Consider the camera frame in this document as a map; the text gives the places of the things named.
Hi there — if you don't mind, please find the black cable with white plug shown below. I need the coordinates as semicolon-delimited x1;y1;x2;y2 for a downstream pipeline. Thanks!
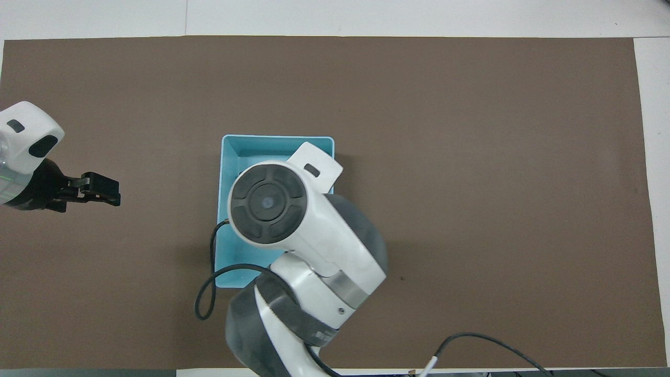
306;332;556;377

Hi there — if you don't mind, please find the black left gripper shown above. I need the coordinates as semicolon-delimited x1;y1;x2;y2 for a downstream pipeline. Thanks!
10;158;121;213

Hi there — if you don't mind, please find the brown table mat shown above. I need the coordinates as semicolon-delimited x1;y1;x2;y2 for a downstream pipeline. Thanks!
0;35;668;370

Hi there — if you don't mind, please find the light blue storage box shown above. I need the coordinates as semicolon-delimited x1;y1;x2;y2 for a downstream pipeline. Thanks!
214;135;336;290

